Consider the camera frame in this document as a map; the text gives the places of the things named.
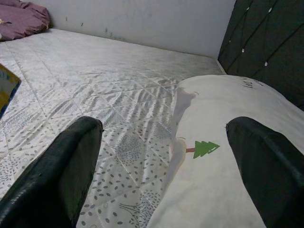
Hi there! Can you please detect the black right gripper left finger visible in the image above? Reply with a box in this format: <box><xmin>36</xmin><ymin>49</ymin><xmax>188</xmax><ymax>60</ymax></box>
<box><xmin>0</xmin><ymin>116</ymin><xmax>104</xmax><ymax>228</ymax></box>

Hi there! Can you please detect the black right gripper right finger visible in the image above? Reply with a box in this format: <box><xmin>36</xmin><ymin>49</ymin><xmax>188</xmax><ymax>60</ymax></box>
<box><xmin>225</xmin><ymin>116</ymin><xmax>304</xmax><ymax>228</ymax></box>

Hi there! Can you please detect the cream pillow with green tree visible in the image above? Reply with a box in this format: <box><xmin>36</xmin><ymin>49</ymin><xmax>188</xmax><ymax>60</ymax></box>
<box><xmin>146</xmin><ymin>75</ymin><xmax>304</xmax><ymax>228</ymax></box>

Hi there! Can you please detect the colourful children's book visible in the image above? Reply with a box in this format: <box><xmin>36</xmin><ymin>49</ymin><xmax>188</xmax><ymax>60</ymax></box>
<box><xmin>0</xmin><ymin>64</ymin><xmax>22</xmax><ymax>120</ymax></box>

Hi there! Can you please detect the mauve cartoon print blanket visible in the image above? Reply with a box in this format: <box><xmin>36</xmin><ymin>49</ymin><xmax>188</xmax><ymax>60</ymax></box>
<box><xmin>0</xmin><ymin>0</ymin><xmax>51</xmax><ymax>42</ymax></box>

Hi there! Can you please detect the grey quilted mattress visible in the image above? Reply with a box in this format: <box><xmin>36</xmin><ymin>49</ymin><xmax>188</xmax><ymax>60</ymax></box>
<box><xmin>0</xmin><ymin>28</ymin><xmax>227</xmax><ymax>228</ymax></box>

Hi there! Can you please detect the black tufted headboard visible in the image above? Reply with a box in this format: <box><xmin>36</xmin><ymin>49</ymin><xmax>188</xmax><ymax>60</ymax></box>
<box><xmin>217</xmin><ymin>0</ymin><xmax>304</xmax><ymax>111</ymax></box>

